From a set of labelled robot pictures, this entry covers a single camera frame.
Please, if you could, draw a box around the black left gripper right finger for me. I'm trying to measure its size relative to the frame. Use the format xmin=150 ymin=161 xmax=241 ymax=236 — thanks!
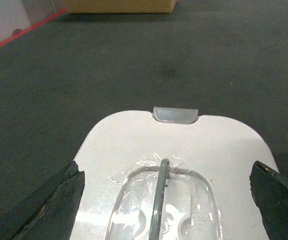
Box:
xmin=249 ymin=161 xmax=288 ymax=240

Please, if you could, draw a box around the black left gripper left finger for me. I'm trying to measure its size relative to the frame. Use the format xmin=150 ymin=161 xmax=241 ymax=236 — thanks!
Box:
xmin=0 ymin=161 xmax=85 ymax=240

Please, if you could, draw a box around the white box lid with handle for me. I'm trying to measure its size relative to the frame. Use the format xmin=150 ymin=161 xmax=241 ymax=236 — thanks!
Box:
xmin=71 ymin=107 xmax=277 ymax=240

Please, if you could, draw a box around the brown cardboard box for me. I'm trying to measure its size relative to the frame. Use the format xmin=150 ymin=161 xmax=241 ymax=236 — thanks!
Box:
xmin=65 ymin=0 xmax=177 ymax=14

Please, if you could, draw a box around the dark grey table mat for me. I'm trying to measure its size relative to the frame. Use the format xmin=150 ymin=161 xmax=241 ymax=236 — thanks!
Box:
xmin=0 ymin=0 xmax=288 ymax=218

